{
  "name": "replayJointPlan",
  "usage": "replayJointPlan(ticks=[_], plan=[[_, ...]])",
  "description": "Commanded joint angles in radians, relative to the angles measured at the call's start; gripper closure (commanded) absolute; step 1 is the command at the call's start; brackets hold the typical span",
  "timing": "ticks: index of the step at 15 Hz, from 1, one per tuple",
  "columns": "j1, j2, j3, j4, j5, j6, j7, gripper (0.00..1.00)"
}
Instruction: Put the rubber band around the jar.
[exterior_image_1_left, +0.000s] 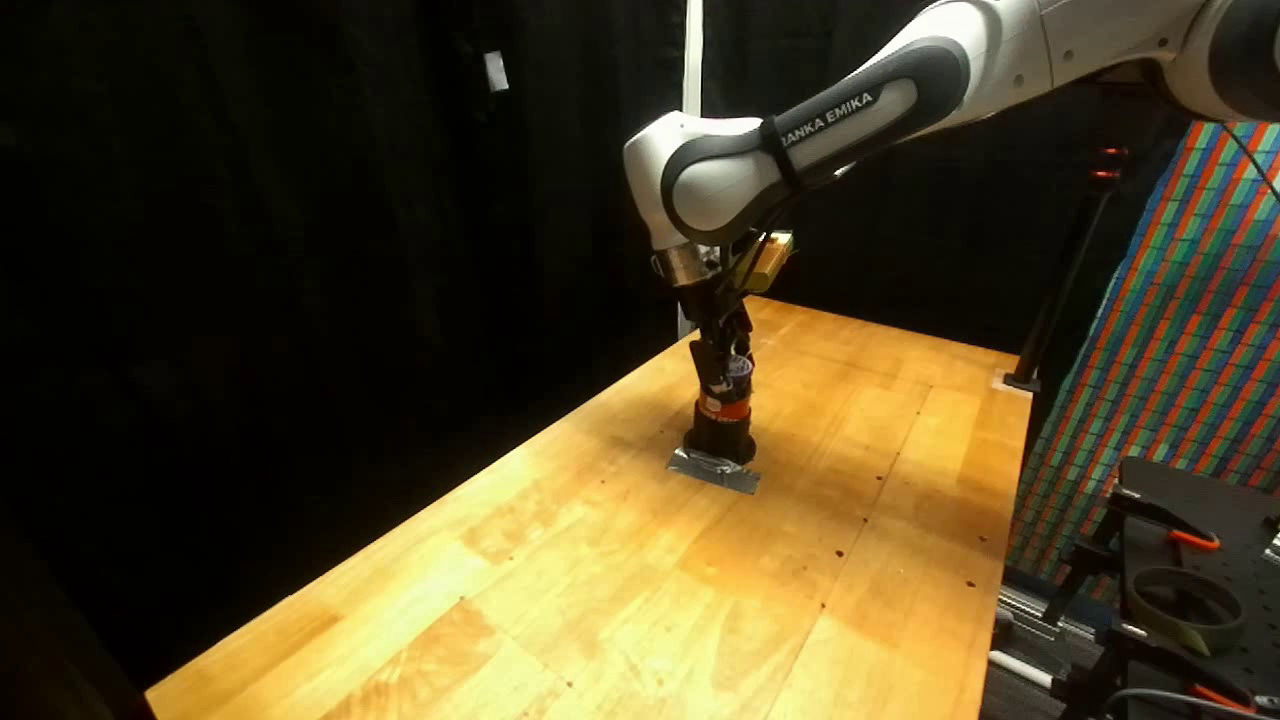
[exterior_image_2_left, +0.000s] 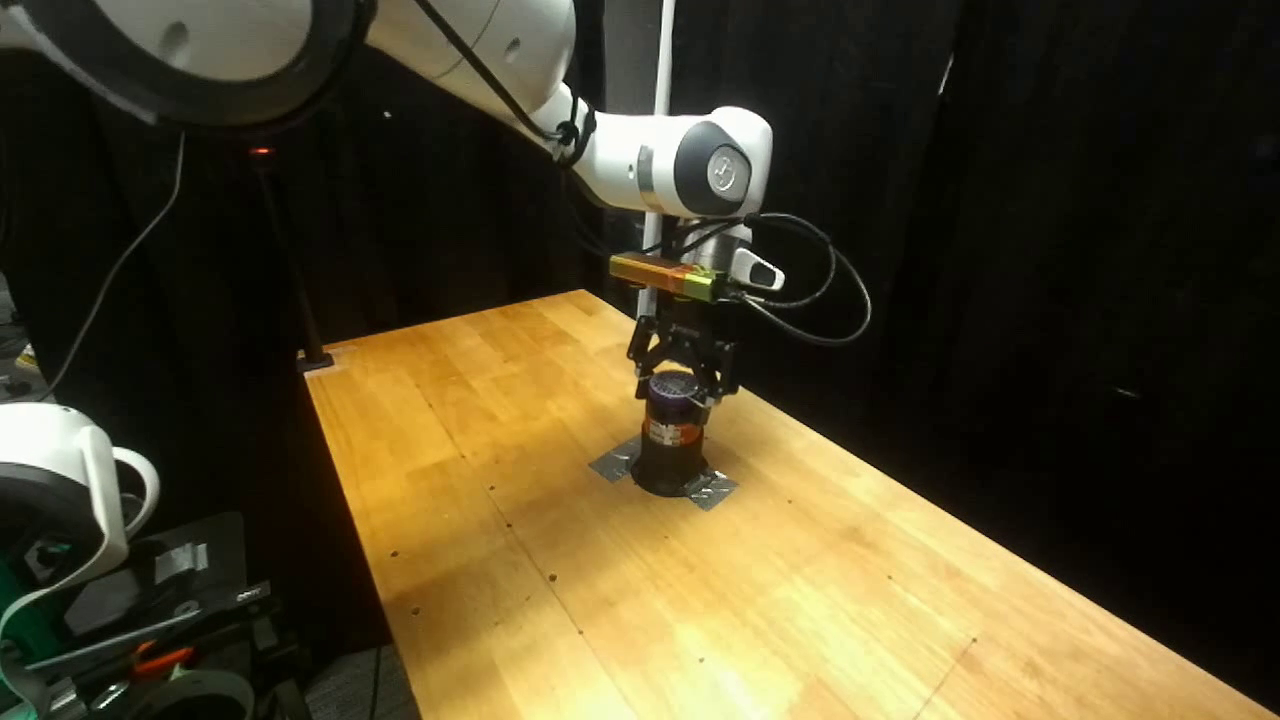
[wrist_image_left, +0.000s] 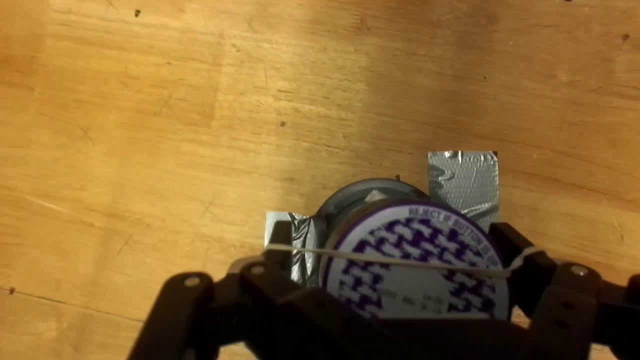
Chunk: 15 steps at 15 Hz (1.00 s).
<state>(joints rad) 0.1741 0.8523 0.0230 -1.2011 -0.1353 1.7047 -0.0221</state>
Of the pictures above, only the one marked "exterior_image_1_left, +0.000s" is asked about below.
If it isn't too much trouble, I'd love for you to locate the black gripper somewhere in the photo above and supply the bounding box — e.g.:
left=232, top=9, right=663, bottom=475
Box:
left=674, top=264, right=767, bottom=407

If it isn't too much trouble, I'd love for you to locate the colourful striped cloth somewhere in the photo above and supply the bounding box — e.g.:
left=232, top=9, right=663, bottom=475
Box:
left=1005, top=116, right=1280, bottom=592

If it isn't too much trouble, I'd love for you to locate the black jar with orange label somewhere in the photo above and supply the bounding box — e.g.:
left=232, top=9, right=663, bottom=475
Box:
left=682, top=348, right=765, bottom=469

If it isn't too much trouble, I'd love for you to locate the black metal stand pole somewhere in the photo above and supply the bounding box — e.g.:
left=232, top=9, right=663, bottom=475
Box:
left=1009, top=170, right=1130, bottom=394

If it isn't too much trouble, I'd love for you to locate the black equipment cart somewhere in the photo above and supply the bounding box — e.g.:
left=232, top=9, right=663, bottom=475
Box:
left=1048, top=454, right=1280, bottom=720

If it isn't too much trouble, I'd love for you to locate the grey duct tape patch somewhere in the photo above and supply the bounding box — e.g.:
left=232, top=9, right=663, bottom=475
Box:
left=663, top=445, right=765, bottom=495

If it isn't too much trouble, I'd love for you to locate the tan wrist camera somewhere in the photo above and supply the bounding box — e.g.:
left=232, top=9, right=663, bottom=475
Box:
left=739, top=230, right=800, bottom=292

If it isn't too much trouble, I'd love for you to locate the white pole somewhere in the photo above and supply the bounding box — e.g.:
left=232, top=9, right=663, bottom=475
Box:
left=682, top=0, right=707, bottom=121

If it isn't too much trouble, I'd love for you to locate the silver metal rail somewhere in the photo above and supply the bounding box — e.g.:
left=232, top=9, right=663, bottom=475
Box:
left=989, top=579, right=1112, bottom=701

